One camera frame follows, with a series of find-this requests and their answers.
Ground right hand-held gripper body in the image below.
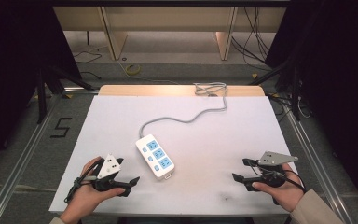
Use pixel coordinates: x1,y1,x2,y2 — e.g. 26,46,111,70
243,150,299,192

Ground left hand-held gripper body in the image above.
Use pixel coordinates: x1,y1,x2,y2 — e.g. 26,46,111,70
90,153,127,192

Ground white power strip blue sockets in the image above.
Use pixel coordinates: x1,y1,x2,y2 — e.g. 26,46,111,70
134,133,176,181

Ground person's left hand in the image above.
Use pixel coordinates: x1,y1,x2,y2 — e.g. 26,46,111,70
59,156,127,224

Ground person's right hand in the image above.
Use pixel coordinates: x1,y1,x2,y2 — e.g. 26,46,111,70
251,163,306,213

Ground white board table cover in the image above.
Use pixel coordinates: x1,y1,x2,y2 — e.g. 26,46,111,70
48,94,299,216

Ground black metal stand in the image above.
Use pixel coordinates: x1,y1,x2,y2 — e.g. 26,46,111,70
34,63,96,125
247,57,303,121

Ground wooden table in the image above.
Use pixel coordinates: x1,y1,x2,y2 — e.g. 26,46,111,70
98,84,266,98

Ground yellow tape roll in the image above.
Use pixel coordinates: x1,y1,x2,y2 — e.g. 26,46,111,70
125,63,143,76

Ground dark curtain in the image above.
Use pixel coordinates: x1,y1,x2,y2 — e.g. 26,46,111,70
265,0,358,216
0,0,83,175

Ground beige wooden desk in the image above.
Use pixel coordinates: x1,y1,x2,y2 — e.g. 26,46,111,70
52,6,288,62

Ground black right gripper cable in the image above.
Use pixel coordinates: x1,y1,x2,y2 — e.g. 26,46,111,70
249,161,308,192

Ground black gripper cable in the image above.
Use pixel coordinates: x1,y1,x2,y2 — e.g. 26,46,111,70
63,158,105,204
249,161,308,192

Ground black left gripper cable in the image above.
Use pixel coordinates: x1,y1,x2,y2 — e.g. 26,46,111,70
63,158,105,204

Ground metal floor rail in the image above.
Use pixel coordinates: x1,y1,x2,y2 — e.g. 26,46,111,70
0,87,102,224
280,101,357,224

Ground grey power strip cable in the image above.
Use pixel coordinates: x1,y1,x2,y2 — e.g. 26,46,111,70
138,81,228,138

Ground thin black floor cable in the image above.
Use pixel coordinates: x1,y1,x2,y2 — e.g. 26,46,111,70
72,49,104,80

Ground bundle of black floor cables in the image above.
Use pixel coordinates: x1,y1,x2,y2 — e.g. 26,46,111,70
230,7,273,71

